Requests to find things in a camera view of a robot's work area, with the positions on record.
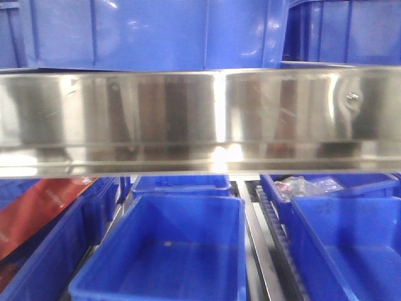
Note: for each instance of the blue bin lower centre back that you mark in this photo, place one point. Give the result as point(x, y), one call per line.
point(199, 184)

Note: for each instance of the blue bin lower centre front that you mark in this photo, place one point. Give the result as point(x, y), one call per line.
point(170, 247)

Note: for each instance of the blue bin lower right back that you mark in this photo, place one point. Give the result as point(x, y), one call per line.
point(280, 189)

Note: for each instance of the large blue bin left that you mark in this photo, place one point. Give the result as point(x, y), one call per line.
point(142, 35)

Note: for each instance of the large blue bin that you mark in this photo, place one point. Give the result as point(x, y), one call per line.
point(142, 35)
point(351, 32)

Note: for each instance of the lower roller track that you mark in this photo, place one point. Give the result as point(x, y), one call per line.
point(279, 250)

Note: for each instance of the red package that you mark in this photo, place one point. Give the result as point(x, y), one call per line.
point(35, 208)

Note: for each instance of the blue bin lower right front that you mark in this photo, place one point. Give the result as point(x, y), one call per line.
point(347, 249)

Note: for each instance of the large blue bin right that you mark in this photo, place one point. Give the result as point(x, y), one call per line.
point(351, 32)

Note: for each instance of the blue bin lower left front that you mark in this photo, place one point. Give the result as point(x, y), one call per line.
point(41, 268)

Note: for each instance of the steel shelf front rail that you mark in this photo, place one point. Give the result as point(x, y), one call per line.
point(61, 123)

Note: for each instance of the silver rail screw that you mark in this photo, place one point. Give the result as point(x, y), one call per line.
point(352, 96)

